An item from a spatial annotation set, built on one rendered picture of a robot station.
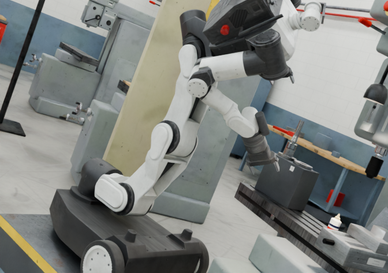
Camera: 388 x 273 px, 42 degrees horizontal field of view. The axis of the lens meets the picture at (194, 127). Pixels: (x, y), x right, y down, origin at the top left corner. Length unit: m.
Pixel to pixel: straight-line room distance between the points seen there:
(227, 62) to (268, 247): 0.71
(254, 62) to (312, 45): 7.48
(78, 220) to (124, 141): 1.26
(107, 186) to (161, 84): 1.25
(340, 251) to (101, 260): 0.87
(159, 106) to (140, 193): 1.29
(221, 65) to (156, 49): 1.53
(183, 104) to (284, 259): 0.72
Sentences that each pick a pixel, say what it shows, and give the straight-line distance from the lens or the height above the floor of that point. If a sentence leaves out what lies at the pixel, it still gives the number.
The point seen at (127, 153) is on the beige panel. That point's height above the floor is 0.62.
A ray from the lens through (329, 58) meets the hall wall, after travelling 8.77.
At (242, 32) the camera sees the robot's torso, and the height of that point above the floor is 1.50.
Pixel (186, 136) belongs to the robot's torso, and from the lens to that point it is 2.06.
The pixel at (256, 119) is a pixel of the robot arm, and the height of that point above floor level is 1.23.
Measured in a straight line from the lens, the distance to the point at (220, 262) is 1.90.
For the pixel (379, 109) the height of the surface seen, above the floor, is 1.43.
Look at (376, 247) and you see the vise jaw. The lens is 1.83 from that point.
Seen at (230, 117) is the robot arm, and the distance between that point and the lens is 1.87.
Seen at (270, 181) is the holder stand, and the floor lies 0.97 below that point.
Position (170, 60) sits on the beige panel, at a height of 1.30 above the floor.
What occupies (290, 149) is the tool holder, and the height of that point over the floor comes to 1.14.
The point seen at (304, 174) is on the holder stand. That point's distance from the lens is 2.24.
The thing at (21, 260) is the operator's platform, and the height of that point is 0.32.
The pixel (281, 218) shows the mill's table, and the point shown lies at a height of 0.88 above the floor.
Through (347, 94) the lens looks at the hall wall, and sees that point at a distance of 8.20.
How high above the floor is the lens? 1.33
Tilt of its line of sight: 7 degrees down
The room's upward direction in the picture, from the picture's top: 22 degrees clockwise
